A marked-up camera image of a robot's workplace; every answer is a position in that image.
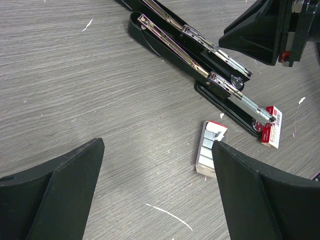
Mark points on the red white staple box sleeve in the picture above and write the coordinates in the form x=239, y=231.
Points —
x=271, y=134

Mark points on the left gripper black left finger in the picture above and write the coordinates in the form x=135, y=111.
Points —
x=52, y=200

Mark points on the black stapler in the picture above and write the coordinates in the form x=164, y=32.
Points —
x=212, y=80
x=205, y=42

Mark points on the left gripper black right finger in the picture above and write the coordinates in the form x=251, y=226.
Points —
x=261, y=202

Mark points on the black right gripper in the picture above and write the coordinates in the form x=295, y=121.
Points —
x=258, y=31

